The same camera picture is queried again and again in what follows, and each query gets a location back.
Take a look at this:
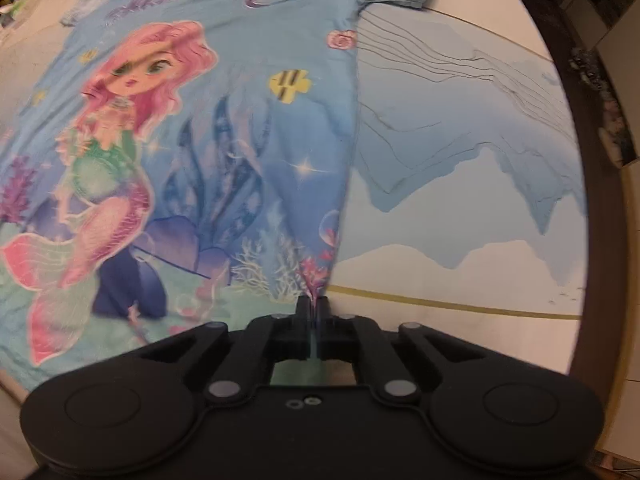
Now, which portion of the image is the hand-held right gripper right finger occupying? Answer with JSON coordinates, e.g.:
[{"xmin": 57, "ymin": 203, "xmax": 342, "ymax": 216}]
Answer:
[{"xmin": 314, "ymin": 297, "xmax": 488, "ymax": 402}]

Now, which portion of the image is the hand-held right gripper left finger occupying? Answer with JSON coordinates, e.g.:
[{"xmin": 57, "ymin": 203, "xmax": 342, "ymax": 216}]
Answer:
[{"xmin": 137, "ymin": 297, "xmax": 312, "ymax": 402}]

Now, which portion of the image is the pile of shoes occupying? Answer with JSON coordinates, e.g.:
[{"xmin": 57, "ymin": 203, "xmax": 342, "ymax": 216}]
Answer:
[{"xmin": 570, "ymin": 47, "xmax": 638, "ymax": 167}]

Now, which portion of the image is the white cabinet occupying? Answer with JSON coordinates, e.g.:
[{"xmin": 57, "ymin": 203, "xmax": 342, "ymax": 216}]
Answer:
[{"xmin": 557, "ymin": 0, "xmax": 640, "ymax": 91}]

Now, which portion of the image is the light blue mermaid print shirt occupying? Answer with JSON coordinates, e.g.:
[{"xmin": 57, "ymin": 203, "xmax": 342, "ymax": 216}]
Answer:
[{"xmin": 0, "ymin": 0, "xmax": 442, "ymax": 393}]

